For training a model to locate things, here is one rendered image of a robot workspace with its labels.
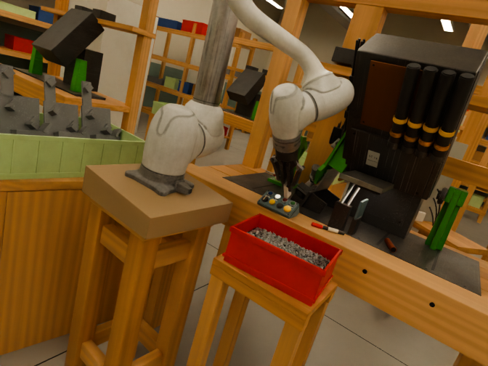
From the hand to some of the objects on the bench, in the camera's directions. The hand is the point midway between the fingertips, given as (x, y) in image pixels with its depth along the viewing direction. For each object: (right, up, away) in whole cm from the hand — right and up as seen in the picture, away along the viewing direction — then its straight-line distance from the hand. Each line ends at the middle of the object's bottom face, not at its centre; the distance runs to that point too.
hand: (287, 189), depth 130 cm
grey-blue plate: (+27, -17, +12) cm, 34 cm away
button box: (-3, -12, +14) cm, 19 cm away
